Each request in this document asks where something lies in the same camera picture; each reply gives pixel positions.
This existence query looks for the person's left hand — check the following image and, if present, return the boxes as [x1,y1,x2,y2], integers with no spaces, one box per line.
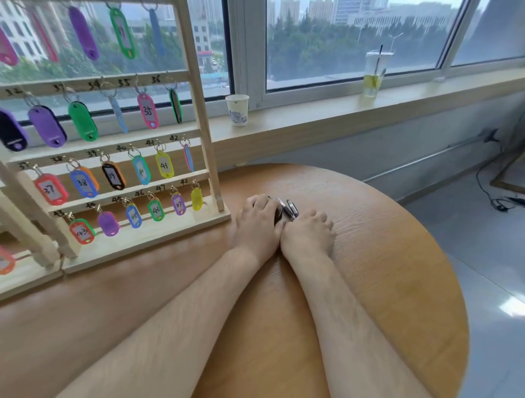
[233,195,286,264]

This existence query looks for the person's right hand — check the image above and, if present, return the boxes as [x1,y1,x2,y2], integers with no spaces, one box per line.
[280,209,336,268]

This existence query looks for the dark bunch of keys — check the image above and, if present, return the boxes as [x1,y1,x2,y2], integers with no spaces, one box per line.
[252,195,300,225]

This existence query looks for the person's right forearm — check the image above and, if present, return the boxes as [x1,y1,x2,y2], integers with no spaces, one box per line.
[286,250,434,398]

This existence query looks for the person's left forearm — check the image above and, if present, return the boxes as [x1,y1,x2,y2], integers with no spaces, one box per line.
[55,246,284,398]

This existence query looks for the white paper cup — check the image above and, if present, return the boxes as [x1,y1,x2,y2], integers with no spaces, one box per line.
[225,94,250,127]

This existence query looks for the wooden key rack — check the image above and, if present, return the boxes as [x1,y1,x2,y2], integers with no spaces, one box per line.
[0,0,231,302]

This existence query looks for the wooden window sill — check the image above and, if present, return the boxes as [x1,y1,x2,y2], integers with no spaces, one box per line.
[207,68,525,169]

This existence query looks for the clear plastic drink cup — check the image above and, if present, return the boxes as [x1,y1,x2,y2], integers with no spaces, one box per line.
[362,50,395,98]

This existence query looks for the rows of coloured key tags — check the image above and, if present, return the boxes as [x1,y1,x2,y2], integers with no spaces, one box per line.
[0,0,204,276]

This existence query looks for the grey wall pipe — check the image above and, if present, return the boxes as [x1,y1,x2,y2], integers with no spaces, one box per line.
[363,128,500,184]

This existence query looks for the white window frame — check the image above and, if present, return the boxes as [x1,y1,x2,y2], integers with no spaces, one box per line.
[186,0,525,111]

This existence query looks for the black floor cable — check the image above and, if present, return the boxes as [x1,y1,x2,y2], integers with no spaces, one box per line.
[475,157,525,212]

